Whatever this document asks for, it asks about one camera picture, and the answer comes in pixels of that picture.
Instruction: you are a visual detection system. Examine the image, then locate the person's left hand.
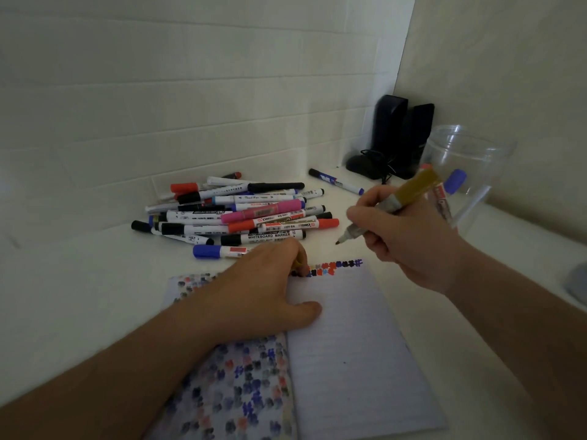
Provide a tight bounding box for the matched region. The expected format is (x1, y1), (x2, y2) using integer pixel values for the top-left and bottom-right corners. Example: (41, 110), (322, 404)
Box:
(202, 237), (323, 348)

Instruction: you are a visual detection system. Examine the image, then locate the person's right hand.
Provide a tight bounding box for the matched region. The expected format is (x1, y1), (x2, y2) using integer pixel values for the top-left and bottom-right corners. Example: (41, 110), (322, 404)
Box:
(347, 185), (460, 295)

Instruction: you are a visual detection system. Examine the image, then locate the gold capped marker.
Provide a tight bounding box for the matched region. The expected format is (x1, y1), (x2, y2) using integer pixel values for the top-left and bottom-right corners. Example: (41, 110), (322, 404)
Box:
(336, 168), (445, 246)

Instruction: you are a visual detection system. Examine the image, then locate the lined notebook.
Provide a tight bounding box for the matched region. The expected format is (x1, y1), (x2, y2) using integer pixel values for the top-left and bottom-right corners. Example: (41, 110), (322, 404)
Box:
(146, 258), (448, 440)

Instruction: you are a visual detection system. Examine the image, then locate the person's right forearm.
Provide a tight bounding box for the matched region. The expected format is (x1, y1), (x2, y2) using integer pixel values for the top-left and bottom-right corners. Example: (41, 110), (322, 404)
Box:
(441, 238), (587, 440)

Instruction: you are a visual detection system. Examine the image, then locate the person's left forearm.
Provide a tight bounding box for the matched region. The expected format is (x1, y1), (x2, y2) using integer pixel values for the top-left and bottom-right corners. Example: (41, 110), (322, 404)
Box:
(0, 281), (222, 440)

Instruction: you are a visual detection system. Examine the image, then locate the red capped marker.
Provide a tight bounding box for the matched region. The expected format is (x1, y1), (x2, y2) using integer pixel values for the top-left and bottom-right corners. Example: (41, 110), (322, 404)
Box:
(419, 164), (455, 227)

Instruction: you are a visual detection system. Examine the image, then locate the blue white marker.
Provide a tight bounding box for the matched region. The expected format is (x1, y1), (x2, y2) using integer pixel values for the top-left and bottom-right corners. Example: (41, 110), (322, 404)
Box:
(308, 168), (366, 196)

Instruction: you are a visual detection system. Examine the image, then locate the blue capped marker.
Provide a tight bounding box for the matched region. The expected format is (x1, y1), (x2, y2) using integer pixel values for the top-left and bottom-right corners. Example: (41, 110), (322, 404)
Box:
(444, 169), (468, 196)

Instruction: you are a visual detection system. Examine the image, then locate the tall black speaker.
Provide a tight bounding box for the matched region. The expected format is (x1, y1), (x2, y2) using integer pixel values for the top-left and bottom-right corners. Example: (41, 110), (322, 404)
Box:
(371, 94), (409, 180)
(400, 103), (435, 180)

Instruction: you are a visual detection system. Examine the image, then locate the pile of whiteboard markers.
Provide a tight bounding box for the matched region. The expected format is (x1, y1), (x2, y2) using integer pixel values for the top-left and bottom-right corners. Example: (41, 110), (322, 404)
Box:
(131, 171), (340, 261)

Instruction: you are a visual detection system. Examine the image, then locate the clear plastic jar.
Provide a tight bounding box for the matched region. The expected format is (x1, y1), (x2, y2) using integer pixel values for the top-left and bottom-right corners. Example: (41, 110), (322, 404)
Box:
(419, 124), (517, 230)

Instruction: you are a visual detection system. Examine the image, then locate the black cable bundle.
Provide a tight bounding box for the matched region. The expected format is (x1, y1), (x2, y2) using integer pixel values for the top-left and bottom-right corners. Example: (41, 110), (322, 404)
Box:
(345, 149), (395, 181)

